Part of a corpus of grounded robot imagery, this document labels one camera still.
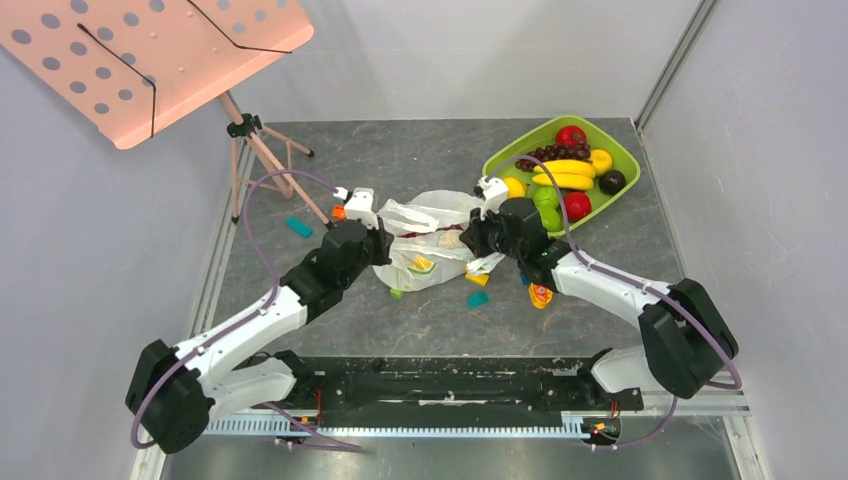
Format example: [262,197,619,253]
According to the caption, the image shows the green fake apple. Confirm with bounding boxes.
[537,205,564,233]

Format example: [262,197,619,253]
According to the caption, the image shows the yellow rectangular block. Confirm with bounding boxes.
[465,273,490,287]

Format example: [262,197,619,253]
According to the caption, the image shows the red fake fruit in bag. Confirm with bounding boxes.
[400,230,438,238]

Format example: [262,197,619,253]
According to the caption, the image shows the white plastic bag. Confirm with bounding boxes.
[373,190,500,292]

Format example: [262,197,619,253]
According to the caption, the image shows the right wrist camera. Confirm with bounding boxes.
[473,176,509,220]

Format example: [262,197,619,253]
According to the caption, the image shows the yellow orange toy piece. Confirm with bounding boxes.
[528,283,554,310]

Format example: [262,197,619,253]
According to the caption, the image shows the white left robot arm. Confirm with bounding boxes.
[126,218,392,454]

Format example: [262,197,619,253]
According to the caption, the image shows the orange curved toy block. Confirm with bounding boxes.
[332,205,347,221]

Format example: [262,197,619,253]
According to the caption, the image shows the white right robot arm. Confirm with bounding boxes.
[460,198,741,408]

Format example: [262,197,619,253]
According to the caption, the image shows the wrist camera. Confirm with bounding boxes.
[473,176,509,220]
[333,187,378,228]

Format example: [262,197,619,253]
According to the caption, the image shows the fake banana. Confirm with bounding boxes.
[533,159,596,179]
[531,173,595,191]

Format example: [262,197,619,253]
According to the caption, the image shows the red fake pomegranate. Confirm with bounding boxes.
[563,191,593,223]

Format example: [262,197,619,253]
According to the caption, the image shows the dark fake plum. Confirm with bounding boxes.
[597,169,627,196]

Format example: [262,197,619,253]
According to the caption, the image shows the yellow fake lemon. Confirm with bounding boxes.
[503,177,527,199]

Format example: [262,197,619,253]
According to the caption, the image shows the fake citrus slice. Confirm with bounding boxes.
[407,255,436,275]

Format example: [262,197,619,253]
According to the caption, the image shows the purple fake grapes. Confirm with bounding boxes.
[525,143,590,162]

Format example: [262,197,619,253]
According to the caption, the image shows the green fake lime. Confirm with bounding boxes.
[532,186,561,209]

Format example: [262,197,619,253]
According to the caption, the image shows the upper fake banana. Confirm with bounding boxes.
[533,159,596,179]

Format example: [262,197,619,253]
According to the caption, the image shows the lower fake banana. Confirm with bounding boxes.
[531,173,595,191]

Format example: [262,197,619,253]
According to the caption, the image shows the green plastic tray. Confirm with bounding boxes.
[482,115,641,237]

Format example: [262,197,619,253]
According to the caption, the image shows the pink music stand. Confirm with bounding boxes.
[1,1,314,198]

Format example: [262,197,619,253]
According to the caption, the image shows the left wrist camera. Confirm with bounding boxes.
[333,187,378,228]

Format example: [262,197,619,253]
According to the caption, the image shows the red fake apple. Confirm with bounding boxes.
[555,125,587,148]

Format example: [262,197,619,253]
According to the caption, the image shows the teal rectangular block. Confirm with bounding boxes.
[285,217,314,239]

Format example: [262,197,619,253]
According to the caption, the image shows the small yellow fake fruit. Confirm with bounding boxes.
[589,149,613,177]

